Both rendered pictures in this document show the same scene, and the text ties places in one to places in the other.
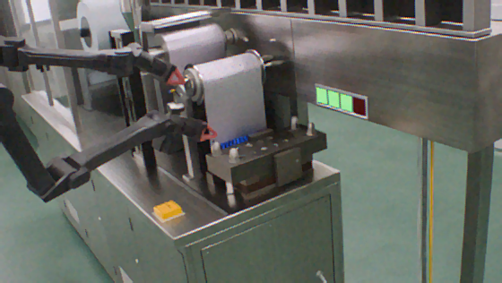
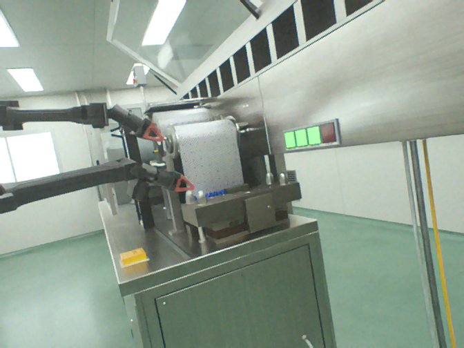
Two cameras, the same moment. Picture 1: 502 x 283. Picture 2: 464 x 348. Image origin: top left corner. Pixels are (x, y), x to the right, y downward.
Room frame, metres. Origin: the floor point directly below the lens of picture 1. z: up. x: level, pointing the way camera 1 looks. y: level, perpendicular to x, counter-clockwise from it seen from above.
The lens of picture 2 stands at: (0.67, -0.15, 1.19)
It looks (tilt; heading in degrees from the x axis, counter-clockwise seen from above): 5 degrees down; 8
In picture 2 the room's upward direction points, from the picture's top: 10 degrees counter-clockwise
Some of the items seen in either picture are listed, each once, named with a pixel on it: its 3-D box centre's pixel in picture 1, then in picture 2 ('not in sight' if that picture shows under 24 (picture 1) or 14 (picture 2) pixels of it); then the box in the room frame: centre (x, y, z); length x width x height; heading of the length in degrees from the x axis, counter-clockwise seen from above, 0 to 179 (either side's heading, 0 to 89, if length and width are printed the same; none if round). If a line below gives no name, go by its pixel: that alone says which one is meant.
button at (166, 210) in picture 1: (168, 210); (132, 256); (1.55, 0.32, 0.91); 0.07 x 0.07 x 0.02; 32
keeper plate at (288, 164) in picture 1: (288, 167); (259, 213); (1.67, -0.09, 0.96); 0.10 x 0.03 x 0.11; 122
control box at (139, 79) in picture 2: not in sight; (137, 76); (2.30, 0.46, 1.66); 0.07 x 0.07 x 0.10; 39
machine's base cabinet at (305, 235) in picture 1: (145, 200); (169, 271); (2.64, 0.65, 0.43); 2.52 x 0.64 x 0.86; 32
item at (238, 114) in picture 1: (237, 117); (214, 172); (1.83, 0.06, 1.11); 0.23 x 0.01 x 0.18; 122
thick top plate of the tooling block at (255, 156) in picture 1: (268, 151); (242, 201); (1.74, -0.03, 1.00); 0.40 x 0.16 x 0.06; 122
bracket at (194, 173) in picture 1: (186, 139); (169, 195); (1.82, 0.25, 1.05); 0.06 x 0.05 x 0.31; 122
